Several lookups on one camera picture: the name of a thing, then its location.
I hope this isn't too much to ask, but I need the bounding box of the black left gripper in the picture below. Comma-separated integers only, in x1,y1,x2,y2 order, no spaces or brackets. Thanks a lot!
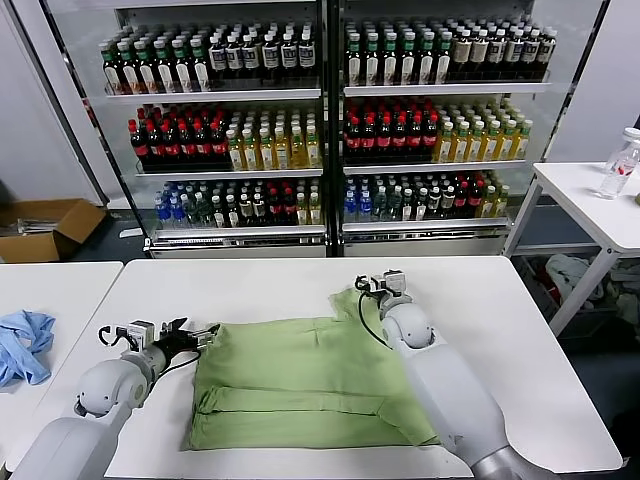
154,316,222,364

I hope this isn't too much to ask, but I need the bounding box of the light green polo shirt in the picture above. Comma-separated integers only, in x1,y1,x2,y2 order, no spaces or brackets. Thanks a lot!
182,287,444,451

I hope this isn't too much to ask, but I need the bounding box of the crumpled light blue garment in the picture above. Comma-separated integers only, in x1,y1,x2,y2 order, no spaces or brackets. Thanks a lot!
0,309,57,389

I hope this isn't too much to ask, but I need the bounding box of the open cardboard box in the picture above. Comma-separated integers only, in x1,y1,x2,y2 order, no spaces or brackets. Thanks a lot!
0,198,109,264

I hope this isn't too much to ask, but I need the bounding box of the clear plastic packet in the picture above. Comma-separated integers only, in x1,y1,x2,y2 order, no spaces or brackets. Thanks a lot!
14,215,64,236

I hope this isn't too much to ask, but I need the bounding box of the glass-door beverage display cabinet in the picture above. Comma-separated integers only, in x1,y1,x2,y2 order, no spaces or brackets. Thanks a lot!
7,0,335,260
332,0,611,258

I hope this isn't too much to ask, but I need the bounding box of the green-cap dark tea bottle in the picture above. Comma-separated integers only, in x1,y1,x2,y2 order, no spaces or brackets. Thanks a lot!
435,31,453,86
117,42,142,96
399,31,418,86
417,31,436,86
345,31,364,86
381,31,400,86
101,43,124,96
189,38,212,94
153,40,177,95
363,31,382,86
135,41,159,95
171,39,194,94

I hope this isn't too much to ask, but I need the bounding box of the navy-label dark drink bottle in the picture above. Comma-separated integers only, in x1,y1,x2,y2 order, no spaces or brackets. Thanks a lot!
297,30,317,78
225,34,244,80
208,35,228,80
261,32,280,79
279,31,299,78
241,33,261,79

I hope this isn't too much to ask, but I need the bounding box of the dark laundry basket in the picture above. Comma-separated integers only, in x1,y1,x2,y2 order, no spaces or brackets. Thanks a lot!
513,254,640,330

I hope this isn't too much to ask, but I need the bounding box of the crumpled white garment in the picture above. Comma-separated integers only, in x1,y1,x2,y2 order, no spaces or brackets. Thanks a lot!
544,253,606,303

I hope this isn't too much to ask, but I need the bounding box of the white side table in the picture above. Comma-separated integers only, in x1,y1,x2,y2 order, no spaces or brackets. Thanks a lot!
502,161,640,338

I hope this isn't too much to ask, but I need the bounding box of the crumpled pale green garment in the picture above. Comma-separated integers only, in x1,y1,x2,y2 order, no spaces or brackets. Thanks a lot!
605,261,640,325

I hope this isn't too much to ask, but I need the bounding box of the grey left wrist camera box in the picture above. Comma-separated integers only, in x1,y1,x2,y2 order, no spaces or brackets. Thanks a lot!
127,320,156,351

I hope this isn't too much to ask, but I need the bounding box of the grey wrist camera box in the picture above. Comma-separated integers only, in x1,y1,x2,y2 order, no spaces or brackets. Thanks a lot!
127,320,156,351
382,269,407,297

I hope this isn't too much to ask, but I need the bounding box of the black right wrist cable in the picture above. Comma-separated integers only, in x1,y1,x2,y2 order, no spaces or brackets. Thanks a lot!
353,273,396,351

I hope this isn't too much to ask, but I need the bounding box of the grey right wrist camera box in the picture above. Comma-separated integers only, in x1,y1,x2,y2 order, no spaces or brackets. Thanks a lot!
382,269,407,297

